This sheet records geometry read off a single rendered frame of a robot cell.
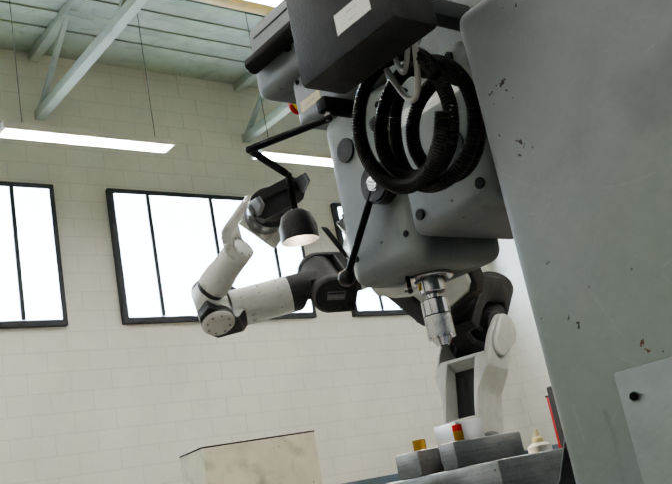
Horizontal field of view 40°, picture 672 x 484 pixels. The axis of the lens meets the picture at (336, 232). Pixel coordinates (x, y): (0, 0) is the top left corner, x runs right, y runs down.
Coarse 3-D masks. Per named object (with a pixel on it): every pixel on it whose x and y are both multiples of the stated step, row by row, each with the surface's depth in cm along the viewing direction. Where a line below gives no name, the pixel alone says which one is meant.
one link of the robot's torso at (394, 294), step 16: (336, 240) 231; (480, 272) 226; (384, 288) 218; (400, 288) 217; (416, 288) 218; (448, 288) 221; (464, 288) 222; (480, 288) 226; (400, 304) 223; (416, 304) 221; (464, 304) 227; (416, 320) 226
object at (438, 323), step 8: (432, 304) 155; (440, 304) 155; (448, 304) 156; (424, 312) 156; (432, 312) 154; (440, 312) 154; (448, 312) 155; (424, 320) 156; (432, 320) 154; (440, 320) 154; (448, 320) 154; (432, 328) 154; (440, 328) 153; (448, 328) 154; (432, 336) 154; (440, 336) 153
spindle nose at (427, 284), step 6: (432, 276) 156; (438, 276) 156; (420, 282) 156; (426, 282) 156; (432, 282) 156; (438, 282) 156; (426, 288) 156; (432, 288) 155; (438, 288) 155; (444, 288) 156; (420, 294) 156
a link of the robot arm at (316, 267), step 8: (320, 256) 228; (304, 264) 227; (312, 264) 225; (320, 264) 224; (328, 264) 224; (304, 272) 221; (312, 272) 221; (320, 272) 220; (328, 272) 220; (336, 272) 221; (288, 280) 219; (296, 280) 219; (304, 280) 219; (312, 280) 219; (296, 288) 218; (304, 288) 218; (296, 296) 218; (304, 296) 218; (296, 304) 218; (304, 304) 219
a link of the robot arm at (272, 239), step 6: (246, 216) 195; (240, 222) 201; (246, 222) 197; (246, 228) 202; (252, 228) 196; (258, 234) 201; (264, 234) 197; (270, 234) 201; (276, 234) 201; (264, 240) 202; (270, 240) 202; (276, 240) 201; (270, 246) 204; (276, 246) 202
